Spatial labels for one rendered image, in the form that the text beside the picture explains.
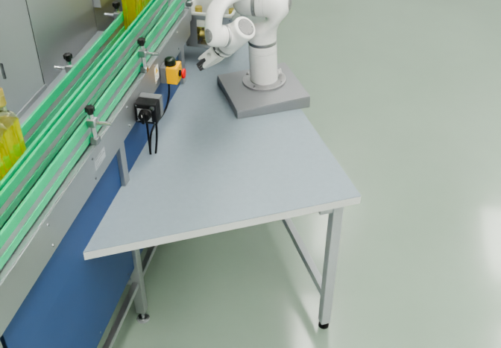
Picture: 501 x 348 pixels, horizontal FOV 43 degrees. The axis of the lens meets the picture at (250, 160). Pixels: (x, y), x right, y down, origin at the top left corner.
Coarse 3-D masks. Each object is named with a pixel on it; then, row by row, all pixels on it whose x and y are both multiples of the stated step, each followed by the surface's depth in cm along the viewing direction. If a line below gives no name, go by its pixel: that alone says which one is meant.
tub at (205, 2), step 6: (192, 0) 292; (198, 0) 294; (204, 0) 294; (210, 0) 293; (192, 6) 290; (204, 6) 295; (192, 12) 281; (198, 12) 281; (204, 12) 297; (228, 12) 295; (234, 12) 282
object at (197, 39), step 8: (192, 16) 282; (200, 16) 282; (232, 16) 281; (192, 24) 285; (200, 24) 284; (224, 24) 281; (192, 32) 287; (200, 32) 287; (192, 40) 290; (200, 40) 289
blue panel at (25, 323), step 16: (144, 128) 241; (128, 144) 226; (144, 144) 243; (112, 160) 212; (128, 160) 228; (112, 176) 214; (96, 192) 202; (112, 192) 216; (96, 208) 204; (80, 224) 193; (96, 224) 205; (64, 240) 183; (80, 240) 194; (64, 256) 184; (80, 256) 195; (48, 272) 175; (64, 272) 186; (32, 288) 167; (48, 288) 177; (32, 304) 168; (48, 304) 178; (16, 320) 161; (32, 320) 169; (16, 336) 162; (32, 336) 170
